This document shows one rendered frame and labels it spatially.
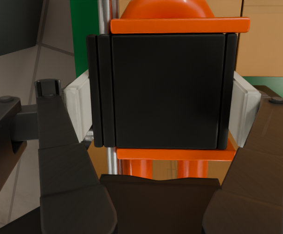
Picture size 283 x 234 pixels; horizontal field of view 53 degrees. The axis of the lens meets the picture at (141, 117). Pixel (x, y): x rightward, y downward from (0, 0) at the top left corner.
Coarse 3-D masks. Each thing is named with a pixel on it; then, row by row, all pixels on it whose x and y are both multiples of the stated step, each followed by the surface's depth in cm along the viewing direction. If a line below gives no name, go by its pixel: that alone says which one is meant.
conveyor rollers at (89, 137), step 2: (90, 128) 95; (92, 128) 95; (90, 130) 94; (92, 130) 94; (88, 132) 94; (90, 132) 94; (92, 132) 94; (86, 134) 94; (88, 134) 94; (90, 134) 94; (92, 134) 94; (86, 136) 94; (88, 136) 94; (90, 136) 94; (92, 136) 94; (84, 138) 95; (86, 138) 95; (88, 138) 95; (90, 138) 94; (92, 138) 94; (84, 140) 95; (86, 140) 95; (88, 140) 95; (90, 140) 95
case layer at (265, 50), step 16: (128, 0) 79; (208, 0) 78; (224, 0) 77; (240, 0) 77; (256, 0) 77; (272, 0) 77; (224, 16) 79; (240, 16) 80; (256, 16) 78; (272, 16) 78; (256, 32) 80; (272, 32) 79; (240, 48) 82; (256, 48) 81; (272, 48) 81; (240, 64) 83; (256, 64) 83; (272, 64) 83
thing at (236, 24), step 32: (128, 32) 15; (160, 32) 15; (192, 32) 15; (224, 32) 15; (128, 64) 16; (160, 64) 16; (192, 64) 15; (224, 64) 15; (128, 96) 16; (160, 96) 16; (192, 96) 16; (224, 96) 16; (128, 128) 17; (160, 128) 17; (192, 128) 17; (224, 128) 16; (192, 160) 17; (224, 160) 17
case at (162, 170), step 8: (232, 136) 76; (232, 144) 72; (88, 152) 63; (96, 152) 63; (104, 152) 63; (96, 160) 60; (104, 160) 60; (160, 160) 62; (168, 160) 62; (176, 160) 62; (96, 168) 57; (104, 168) 57; (160, 168) 59; (168, 168) 59; (176, 168) 59; (208, 168) 60; (216, 168) 60; (224, 168) 60; (160, 176) 56; (168, 176) 56; (176, 176) 56; (208, 176) 57; (216, 176) 57; (224, 176) 57
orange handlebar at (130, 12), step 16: (144, 0) 16; (160, 0) 16; (176, 0) 16; (192, 0) 16; (128, 16) 16; (144, 16) 16; (160, 16) 16; (176, 16) 16; (192, 16) 16; (208, 16) 16; (128, 160) 19; (144, 160) 19; (144, 176) 20; (192, 176) 19
